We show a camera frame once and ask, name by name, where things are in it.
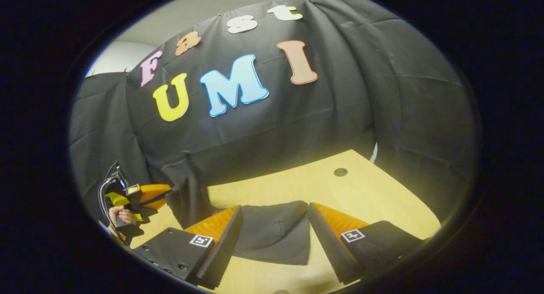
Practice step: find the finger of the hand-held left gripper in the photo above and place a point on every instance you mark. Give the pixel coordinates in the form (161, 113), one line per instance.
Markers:
(155, 204)
(155, 189)

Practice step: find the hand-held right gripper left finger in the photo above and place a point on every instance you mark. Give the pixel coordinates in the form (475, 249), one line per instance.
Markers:
(216, 253)

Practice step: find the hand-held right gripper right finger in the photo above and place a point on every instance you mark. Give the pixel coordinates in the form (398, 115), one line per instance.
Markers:
(335, 251)

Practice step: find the dark grey jeans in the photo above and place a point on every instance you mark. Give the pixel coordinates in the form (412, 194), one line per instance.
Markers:
(272, 234)

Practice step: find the black round table grommet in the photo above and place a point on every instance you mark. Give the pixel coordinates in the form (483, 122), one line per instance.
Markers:
(340, 172)

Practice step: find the black backdrop cloth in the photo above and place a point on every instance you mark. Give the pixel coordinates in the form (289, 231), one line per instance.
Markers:
(340, 115)

